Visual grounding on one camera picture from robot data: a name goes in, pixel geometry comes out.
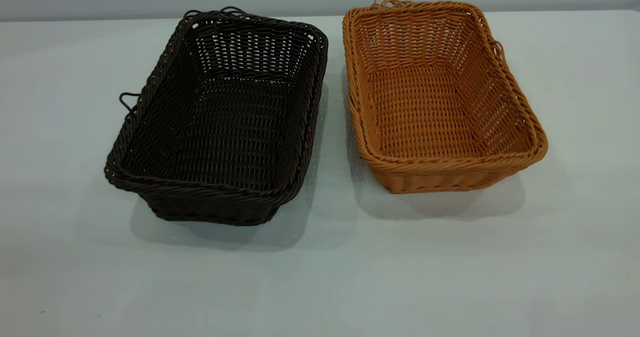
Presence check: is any orange woven wicker basket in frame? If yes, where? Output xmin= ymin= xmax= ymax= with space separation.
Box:
xmin=342 ymin=0 xmax=549 ymax=195

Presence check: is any black woven wicker basket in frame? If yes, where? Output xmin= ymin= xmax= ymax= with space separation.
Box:
xmin=104 ymin=6 xmax=329 ymax=227

